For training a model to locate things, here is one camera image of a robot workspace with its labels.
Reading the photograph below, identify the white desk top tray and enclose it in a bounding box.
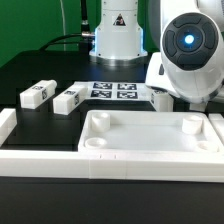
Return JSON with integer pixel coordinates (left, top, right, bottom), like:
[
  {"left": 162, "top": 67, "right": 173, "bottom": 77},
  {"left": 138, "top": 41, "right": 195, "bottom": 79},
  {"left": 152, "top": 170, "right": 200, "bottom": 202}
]
[{"left": 78, "top": 110, "right": 224, "bottom": 153}]

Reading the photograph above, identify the white fiducial marker sheet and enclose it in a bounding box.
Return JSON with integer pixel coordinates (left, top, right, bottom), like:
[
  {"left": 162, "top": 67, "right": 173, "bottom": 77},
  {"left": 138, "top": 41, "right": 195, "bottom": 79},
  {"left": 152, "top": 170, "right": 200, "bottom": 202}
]
[{"left": 74, "top": 81, "right": 152, "bottom": 101}]

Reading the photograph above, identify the white thin cable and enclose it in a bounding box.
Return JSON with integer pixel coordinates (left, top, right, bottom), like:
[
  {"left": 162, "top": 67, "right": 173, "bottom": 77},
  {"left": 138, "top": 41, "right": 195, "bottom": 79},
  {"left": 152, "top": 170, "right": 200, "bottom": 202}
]
[{"left": 59, "top": 0, "right": 67, "bottom": 52}]

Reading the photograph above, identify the black cable with connector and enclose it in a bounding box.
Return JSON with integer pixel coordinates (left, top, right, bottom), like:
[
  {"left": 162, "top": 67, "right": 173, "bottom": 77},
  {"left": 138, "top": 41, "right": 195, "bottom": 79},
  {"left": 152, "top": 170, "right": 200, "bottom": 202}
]
[{"left": 39, "top": 0, "right": 98, "bottom": 52}]

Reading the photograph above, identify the white U-shaped fence frame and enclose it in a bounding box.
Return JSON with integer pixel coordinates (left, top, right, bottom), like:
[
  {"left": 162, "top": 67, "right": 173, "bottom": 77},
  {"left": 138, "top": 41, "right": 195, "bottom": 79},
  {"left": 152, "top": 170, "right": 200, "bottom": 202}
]
[{"left": 0, "top": 109, "right": 224, "bottom": 182}]

